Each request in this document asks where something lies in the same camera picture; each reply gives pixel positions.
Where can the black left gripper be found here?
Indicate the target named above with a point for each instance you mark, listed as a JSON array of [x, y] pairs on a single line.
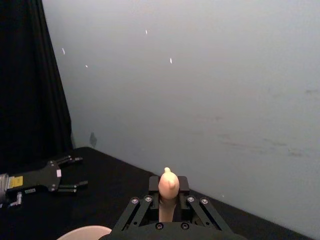
[[37, 178]]

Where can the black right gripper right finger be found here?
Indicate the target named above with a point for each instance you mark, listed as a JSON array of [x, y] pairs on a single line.
[[200, 212]]

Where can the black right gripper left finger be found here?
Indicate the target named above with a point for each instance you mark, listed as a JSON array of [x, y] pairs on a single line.
[[140, 211]]

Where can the small white three-armed plastic piece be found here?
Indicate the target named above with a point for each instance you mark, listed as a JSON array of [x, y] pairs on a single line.
[[168, 183]]

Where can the black table cloth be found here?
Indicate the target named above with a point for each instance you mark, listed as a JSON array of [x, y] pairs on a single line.
[[95, 190]]

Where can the black curtain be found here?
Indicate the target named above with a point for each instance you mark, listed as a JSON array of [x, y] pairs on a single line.
[[27, 80]]

